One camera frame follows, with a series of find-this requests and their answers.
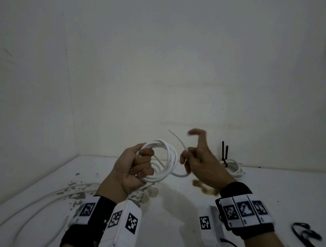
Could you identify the person's left hand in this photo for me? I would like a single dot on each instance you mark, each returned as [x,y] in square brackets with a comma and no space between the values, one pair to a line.
[124,170]

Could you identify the person's right hand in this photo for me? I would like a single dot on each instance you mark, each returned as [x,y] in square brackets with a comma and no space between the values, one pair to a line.
[206,168]

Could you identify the person's right thumb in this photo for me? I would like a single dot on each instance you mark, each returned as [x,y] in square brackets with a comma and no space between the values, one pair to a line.
[184,156]

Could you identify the person's left little finger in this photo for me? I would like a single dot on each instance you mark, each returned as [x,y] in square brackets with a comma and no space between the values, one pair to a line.
[149,173]

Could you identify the person's left middle finger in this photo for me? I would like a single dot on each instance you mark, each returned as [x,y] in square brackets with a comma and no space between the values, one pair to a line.
[144,160]

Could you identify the person's left thumb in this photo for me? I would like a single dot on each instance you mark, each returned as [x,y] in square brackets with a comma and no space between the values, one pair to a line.
[136,147]

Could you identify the person's right forearm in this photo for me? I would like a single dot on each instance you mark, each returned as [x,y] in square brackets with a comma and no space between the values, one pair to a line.
[264,240]

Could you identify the person's left forearm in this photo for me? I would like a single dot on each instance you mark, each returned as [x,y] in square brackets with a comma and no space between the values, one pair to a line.
[112,190]

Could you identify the black zip tie on bundle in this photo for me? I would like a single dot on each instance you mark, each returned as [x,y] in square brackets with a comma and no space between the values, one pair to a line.
[224,152]

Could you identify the black wristband with marker tags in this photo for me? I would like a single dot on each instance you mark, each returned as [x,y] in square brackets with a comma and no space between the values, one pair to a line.
[244,210]
[86,211]

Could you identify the black zip tie loop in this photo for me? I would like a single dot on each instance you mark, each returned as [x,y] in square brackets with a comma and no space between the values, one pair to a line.
[300,225]
[312,234]

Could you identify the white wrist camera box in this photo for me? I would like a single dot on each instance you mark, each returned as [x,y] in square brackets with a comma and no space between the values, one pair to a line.
[210,226]
[124,221]

